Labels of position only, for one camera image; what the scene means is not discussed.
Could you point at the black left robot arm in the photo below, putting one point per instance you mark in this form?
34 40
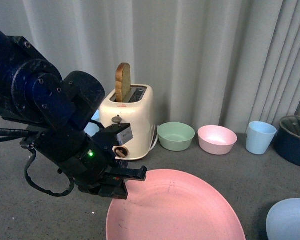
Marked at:
56 111

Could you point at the toasted bread slice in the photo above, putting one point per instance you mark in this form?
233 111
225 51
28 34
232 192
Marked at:
123 82

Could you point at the glass pot lid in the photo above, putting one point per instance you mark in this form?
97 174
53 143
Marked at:
291 124

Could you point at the light blue plate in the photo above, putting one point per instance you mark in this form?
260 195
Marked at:
283 220

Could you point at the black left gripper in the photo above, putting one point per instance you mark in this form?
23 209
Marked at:
87 161

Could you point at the cream white toaster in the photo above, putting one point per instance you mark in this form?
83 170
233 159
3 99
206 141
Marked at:
137 110

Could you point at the dark blue pot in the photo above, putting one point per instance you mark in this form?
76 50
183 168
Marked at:
287 146

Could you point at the pink bowl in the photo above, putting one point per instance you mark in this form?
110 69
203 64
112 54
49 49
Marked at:
216 140

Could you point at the light blue plastic cup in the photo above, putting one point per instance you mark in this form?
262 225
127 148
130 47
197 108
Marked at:
91 129

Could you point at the mint green bowl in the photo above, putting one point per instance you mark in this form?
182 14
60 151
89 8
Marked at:
175 136

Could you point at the pink plate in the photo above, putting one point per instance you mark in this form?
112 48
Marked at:
172 205

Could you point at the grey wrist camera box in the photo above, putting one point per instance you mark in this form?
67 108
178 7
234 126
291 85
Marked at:
124 136

